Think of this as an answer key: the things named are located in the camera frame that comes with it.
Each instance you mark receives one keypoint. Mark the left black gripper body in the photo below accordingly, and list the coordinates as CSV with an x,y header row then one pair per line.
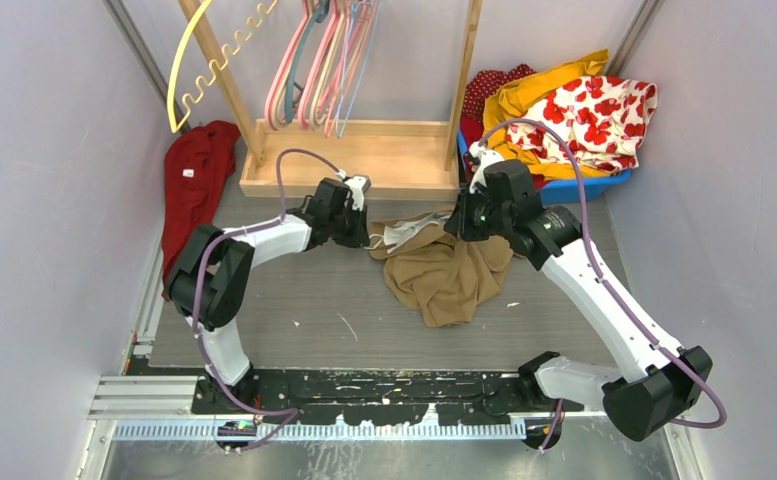
x,y
347,225

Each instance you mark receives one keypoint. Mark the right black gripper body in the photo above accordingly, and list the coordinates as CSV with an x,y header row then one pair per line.
x,y
478,218

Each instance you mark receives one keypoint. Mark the tan brown skirt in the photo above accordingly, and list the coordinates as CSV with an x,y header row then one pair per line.
x,y
429,270

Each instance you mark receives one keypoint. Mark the teal blue wire hanger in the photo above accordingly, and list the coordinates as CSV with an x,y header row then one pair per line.
x,y
316,13

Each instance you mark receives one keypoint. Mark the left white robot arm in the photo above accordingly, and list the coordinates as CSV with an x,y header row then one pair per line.
x,y
209,281

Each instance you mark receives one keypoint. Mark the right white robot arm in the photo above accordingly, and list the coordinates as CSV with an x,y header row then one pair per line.
x,y
655,379

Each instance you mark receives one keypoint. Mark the wooden hanger rack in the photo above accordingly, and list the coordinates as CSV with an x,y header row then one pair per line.
x,y
404,159

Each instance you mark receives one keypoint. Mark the light blue hanger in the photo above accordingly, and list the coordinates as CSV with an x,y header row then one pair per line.
x,y
355,79

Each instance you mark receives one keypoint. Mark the beige hanger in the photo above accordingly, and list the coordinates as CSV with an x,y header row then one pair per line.
x,y
340,62

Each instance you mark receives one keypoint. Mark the pink hanger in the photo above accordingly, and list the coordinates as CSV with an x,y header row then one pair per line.
x,y
273,109
315,79

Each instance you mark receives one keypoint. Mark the yellow wavy hanger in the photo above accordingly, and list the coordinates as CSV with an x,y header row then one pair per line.
x,y
201,63

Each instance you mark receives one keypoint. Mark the blue plastic bin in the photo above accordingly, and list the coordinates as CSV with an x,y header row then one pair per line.
x,y
551,192

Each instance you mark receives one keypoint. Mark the yellow garment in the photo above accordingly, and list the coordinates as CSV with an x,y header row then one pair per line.
x,y
514,98

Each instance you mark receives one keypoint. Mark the red polka dot garment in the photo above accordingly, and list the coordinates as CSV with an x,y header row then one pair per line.
x,y
485,84

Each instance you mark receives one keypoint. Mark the white red floral garment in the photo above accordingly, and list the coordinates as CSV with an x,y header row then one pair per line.
x,y
603,120

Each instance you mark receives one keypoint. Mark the dark red garment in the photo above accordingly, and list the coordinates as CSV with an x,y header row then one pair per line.
x,y
196,167

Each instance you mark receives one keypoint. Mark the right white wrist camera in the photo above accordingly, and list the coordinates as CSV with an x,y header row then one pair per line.
x,y
482,159

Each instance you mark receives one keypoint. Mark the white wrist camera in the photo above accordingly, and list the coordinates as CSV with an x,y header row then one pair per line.
x,y
482,159
358,186

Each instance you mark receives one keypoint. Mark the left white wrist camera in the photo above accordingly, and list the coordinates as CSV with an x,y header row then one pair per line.
x,y
358,186

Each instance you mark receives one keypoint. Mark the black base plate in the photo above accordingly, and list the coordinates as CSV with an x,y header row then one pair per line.
x,y
387,398

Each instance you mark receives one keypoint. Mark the white slotted cable duct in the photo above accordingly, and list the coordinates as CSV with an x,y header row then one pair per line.
x,y
241,430

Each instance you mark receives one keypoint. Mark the aluminium rail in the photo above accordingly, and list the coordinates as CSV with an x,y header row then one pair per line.
x,y
143,397

